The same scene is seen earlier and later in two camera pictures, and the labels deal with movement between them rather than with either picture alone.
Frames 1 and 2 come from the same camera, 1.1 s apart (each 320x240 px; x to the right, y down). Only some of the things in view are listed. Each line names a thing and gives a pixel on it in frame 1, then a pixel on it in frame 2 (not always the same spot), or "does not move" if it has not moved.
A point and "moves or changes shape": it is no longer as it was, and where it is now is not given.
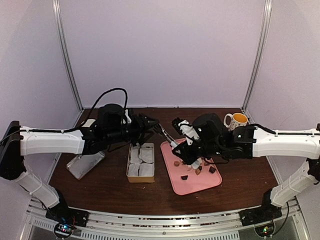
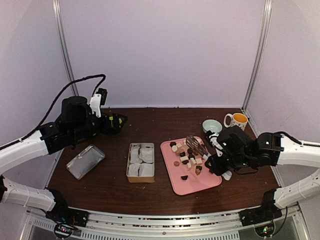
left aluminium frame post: x=59 y=28 does not move
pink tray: x=185 y=179 does not move
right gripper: x=187 y=157 → x=217 y=168
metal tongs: x=158 y=128 moves or changes shape
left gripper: x=142 y=126 → x=115 y=128
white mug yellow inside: x=237 y=119 does not move
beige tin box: x=140 y=163 does not move
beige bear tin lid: x=80 y=165 does not move
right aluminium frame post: x=259 y=53 does not move
